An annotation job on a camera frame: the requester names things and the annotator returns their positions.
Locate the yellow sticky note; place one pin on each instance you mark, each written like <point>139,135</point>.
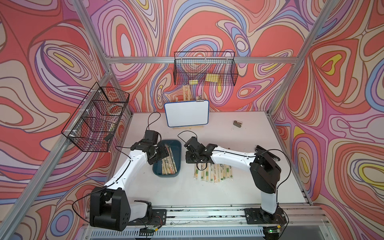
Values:
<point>212,78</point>

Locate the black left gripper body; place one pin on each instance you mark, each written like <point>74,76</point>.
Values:
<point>158,153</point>

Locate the teal plastic storage box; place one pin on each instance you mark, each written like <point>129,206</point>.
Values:
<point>177,152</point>

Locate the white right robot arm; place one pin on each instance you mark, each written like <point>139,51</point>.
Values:
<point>265,172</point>

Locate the black wire basket left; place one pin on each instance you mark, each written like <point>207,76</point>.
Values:
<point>94,124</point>

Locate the wooden whiteboard easel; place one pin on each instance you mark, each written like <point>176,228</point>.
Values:
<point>186,93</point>

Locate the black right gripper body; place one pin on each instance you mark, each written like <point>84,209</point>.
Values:
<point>192,158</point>

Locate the black wire basket back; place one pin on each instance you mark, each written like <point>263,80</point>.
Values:
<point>191,67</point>

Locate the wrapped chopsticks in box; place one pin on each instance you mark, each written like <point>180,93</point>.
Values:
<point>168,163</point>

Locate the green circuit board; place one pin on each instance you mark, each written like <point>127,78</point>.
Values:
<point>146,232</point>

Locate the olive and white stapler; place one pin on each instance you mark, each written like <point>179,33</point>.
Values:
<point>237,124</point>

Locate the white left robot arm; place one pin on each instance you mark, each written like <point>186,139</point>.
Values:
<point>110,206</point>

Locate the blue framed whiteboard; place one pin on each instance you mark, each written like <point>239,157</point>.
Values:
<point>170,110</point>

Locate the black wire basket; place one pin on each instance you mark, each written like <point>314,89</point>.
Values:
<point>191,67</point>
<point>94,124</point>

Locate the chopsticks pair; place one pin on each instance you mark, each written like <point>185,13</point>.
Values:
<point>207,178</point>
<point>196,172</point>
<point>202,171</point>

